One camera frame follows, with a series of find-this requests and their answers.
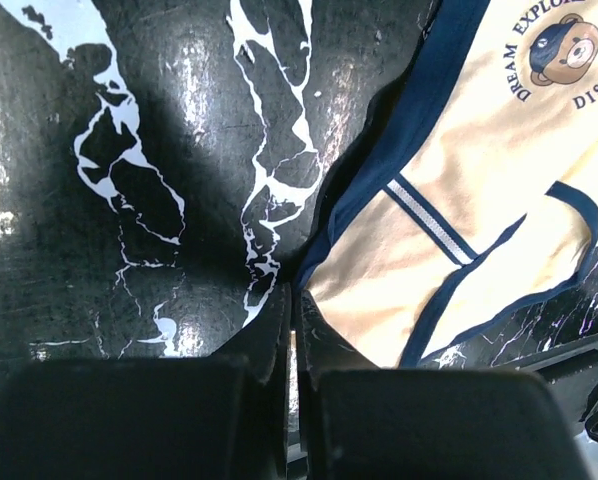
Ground black marble table mat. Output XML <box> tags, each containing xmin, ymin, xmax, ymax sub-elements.
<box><xmin>0</xmin><ymin>1</ymin><xmax>598</xmax><ymax>380</ymax></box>

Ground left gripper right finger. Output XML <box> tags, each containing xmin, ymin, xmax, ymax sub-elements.
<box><xmin>296</xmin><ymin>293</ymin><xmax>587</xmax><ymax>479</ymax></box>

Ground beige navy-trimmed underwear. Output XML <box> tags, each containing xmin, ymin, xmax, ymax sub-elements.
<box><xmin>297</xmin><ymin>1</ymin><xmax>598</xmax><ymax>368</ymax></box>

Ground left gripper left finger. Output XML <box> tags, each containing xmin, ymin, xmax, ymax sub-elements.
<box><xmin>0</xmin><ymin>285</ymin><xmax>292</xmax><ymax>479</ymax></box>

